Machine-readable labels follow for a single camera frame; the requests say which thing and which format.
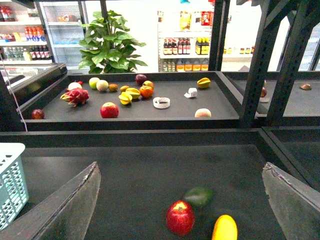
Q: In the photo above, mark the pale peach fruit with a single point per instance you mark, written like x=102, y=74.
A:
x=202, y=113

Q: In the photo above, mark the orange persimmon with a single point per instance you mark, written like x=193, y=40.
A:
x=146, y=91

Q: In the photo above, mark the red apple on shelf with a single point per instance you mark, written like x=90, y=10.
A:
x=109, y=110

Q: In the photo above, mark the yellow star fruit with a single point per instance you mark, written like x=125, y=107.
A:
x=204, y=83
x=125, y=98
x=134, y=92

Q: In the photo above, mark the small dark red apple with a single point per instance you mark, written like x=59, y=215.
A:
x=37, y=114

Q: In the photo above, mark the small yellow-brown fruit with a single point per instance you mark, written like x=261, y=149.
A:
x=124, y=88

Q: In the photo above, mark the green avocado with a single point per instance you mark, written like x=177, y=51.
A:
x=198, y=197

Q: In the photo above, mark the yellow star fruit front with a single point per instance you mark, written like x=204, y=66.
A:
x=125, y=98

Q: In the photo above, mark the glass door fridge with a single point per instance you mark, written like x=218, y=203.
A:
x=62, y=20

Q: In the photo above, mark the green apple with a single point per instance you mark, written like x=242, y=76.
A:
x=93, y=82

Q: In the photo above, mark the black upper shelf tray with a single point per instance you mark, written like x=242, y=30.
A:
x=223, y=98

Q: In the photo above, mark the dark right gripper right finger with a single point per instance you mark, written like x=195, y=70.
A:
x=295, y=205

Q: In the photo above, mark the green potted plant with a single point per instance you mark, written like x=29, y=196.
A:
x=108, y=46

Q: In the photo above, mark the black metal rack post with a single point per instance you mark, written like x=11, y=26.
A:
x=307, y=16

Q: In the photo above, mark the dark purple passion fruit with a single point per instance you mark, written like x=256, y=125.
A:
x=140, y=78

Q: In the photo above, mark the light blue plastic basket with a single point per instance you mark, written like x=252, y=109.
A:
x=13, y=188

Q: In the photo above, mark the grocery shelf with bottles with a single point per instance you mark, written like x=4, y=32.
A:
x=185, y=38

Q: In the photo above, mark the brown fruit right tray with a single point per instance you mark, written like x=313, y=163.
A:
x=306, y=87

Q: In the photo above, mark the yellow mango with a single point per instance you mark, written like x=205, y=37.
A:
x=225, y=228

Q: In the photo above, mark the yellow star fruit right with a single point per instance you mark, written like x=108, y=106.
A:
x=204, y=83

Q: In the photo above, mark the brown kiwi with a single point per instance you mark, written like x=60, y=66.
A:
x=113, y=87

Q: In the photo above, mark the left drinks shelf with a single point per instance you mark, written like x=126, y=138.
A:
x=23, y=39

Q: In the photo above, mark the red yellow mango fruit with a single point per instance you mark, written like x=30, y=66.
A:
x=148, y=83

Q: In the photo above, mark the red apple near front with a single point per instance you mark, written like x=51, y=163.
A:
x=180, y=218

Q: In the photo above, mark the red fruit behind post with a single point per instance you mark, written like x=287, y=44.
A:
x=264, y=92

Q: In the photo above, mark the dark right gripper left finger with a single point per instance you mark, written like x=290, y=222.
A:
x=64, y=215

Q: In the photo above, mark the yellow star fruit back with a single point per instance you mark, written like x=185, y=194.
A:
x=134, y=92

